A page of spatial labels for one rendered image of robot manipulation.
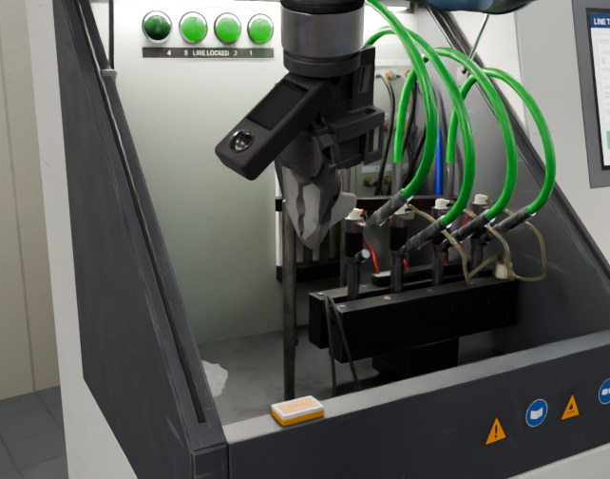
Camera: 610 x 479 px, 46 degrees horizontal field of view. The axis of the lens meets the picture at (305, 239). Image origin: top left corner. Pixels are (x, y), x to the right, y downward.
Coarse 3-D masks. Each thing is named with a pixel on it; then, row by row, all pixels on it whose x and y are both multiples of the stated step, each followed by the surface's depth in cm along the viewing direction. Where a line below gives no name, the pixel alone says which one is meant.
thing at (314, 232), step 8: (312, 184) 70; (304, 192) 71; (312, 192) 70; (304, 200) 72; (312, 200) 71; (344, 200) 73; (352, 200) 74; (312, 208) 71; (336, 208) 73; (344, 208) 74; (352, 208) 75; (304, 216) 73; (312, 216) 72; (336, 216) 74; (344, 216) 75; (304, 224) 74; (312, 224) 72; (320, 224) 72; (328, 224) 72; (304, 232) 74; (312, 232) 73; (320, 232) 73; (304, 240) 76; (312, 240) 74; (320, 240) 75; (312, 248) 76
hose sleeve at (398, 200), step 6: (396, 198) 94; (402, 198) 93; (384, 204) 97; (390, 204) 96; (396, 204) 95; (402, 204) 94; (378, 210) 98; (384, 210) 97; (390, 210) 96; (396, 210) 96; (372, 216) 100; (378, 216) 98; (384, 216) 98; (390, 216) 98; (378, 222) 99
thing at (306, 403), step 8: (296, 400) 80; (304, 400) 80; (312, 400) 80; (280, 408) 78; (288, 408) 78; (296, 408) 78; (304, 408) 78; (304, 416) 78; (312, 416) 78; (288, 424) 77
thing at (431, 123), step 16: (368, 0) 95; (384, 16) 92; (400, 32) 90; (416, 48) 88; (416, 64) 88; (432, 96) 87; (432, 112) 86; (432, 128) 87; (432, 144) 87; (432, 160) 88; (416, 176) 90
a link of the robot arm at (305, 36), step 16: (288, 16) 61; (304, 16) 60; (320, 16) 60; (336, 16) 60; (352, 16) 61; (288, 32) 62; (304, 32) 61; (320, 32) 61; (336, 32) 61; (352, 32) 62; (288, 48) 63; (304, 48) 62; (320, 48) 62; (336, 48) 62; (352, 48) 62
